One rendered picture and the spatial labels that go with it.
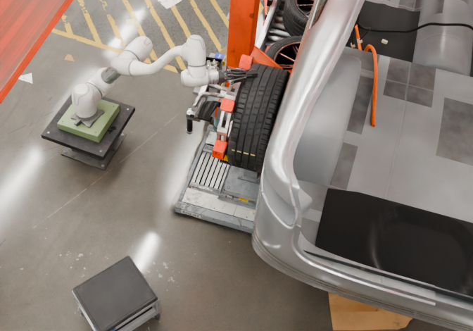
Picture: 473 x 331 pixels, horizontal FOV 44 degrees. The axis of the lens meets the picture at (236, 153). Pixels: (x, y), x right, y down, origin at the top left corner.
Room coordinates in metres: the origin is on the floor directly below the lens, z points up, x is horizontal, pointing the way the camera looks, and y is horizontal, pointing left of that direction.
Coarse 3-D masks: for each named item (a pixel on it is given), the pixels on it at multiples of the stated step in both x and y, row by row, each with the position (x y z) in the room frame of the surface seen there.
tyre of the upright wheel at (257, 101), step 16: (256, 64) 2.55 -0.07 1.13; (256, 80) 2.37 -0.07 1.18; (272, 80) 2.39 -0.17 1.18; (288, 80) 2.55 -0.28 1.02; (240, 96) 2.26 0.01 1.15; (256, 96) 2.27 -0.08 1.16; (272, 96) 2.27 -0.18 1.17; (240, 112) 2.18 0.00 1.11; (256, 112) 2.18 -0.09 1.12; (272, 112) 2.18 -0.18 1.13; (240, 128) 2.12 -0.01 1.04; (256, 128) 2.11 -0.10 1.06; (272, 128) 2.15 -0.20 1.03; (240, 144) 2.07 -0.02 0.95; (256, 144) 2.06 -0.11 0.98; (240, 160) 2.05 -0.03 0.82; (256, 160) 2.03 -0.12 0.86
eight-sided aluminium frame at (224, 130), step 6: (240, 84) 2.39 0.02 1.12; (228, 90) 2.33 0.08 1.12; (240, 90) 2.63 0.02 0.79; (228, 96) 2.29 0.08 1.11; (234, 96) 2.28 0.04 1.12; (222, 114) 2.21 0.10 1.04; (228, 114) 2.21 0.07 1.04; (222, 120) 2.19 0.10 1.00; (228, 120) 2.18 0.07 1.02; (222, 126) 2.17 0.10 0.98; (228, 126) 2.16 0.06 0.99; (222, 132) 2.13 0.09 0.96; (228, 132) 2.40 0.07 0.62; (228, 138) 2.37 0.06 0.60
